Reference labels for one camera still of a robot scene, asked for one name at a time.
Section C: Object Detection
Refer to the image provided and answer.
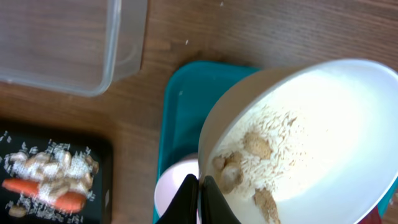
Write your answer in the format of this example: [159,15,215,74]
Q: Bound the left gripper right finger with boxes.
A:
[200,175,241,224]

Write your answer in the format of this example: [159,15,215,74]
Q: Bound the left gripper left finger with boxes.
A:
[156,174,198,224]

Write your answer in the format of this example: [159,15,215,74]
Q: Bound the orange carrot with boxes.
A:
[2,178,86,213]

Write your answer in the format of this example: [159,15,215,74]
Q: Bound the white bowl with scraps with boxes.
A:
[198,59,397,223]

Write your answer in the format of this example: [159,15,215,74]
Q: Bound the black waste tray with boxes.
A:
[1,120,113,224]

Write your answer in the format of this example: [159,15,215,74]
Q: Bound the teal serving tray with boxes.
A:
[152,60,398,224]

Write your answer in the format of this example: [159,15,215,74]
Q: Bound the food scraps pile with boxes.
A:
[0,130,100,224]

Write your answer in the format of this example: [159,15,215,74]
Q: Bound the red snack wrapper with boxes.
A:
[358,207,382,224]

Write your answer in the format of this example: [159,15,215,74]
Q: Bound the clear plastic bin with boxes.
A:
[1,0,148,96]

